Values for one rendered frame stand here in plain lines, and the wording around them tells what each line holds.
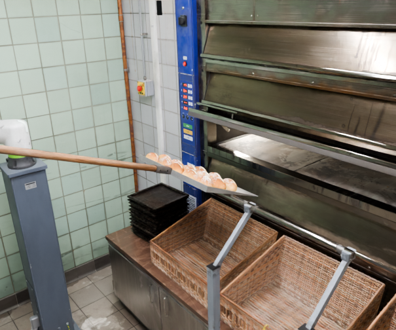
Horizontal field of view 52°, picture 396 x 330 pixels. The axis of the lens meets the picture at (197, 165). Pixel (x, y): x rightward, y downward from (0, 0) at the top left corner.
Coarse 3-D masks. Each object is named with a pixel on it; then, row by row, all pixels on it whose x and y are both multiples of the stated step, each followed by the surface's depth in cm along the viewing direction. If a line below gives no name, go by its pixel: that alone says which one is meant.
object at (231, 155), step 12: (216, 144) 253; (228, 156) 238; (240, 156) 231; (252, 156) 231; (264, 168) 218; (276, 168) 214; (288, 180) 207; (300, 180) 201; (312, 180) 199; (324, 192) 192; (336, 192) 186; (348, 192) 185; (348, 204) 183; (360, 204) 178; (372, 204) 174; (384, 204) 174; (384, 216) 171
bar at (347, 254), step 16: (256, 208) 176; (240, 224) 178; (288, 224) 163; (320, 240) 152; (224, 256) 176; (352, 256) 144; (208, 272) 176; (336, 272) 145; (208, 288) 179; (208, 304) 182; (320, 304) 142; (208, 320) 186
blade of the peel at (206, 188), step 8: (144, 160) 213; (152, 160) 208; (176, 176) 193; (184, 176) 189; (192, 184) 184; (200, 184) 180; (216, 192) 182; (224, 192) 185; (232, 192) 189; (240, 192) 192; (248, 192) 203
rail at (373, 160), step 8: (200, 112) 225; (224, 120) 212; (232, 120) 207; (256, 128) 195; (264, 128) 192; (280, 136) 185; (288, 136) 182; (296, 136) 179; (312, 144) 172; (320, 144) 169; (336, 152) 164; (344, 152) 161; (352, 152) 159; (368, 160) 154; (376, 160) 152; (384, 160) 150
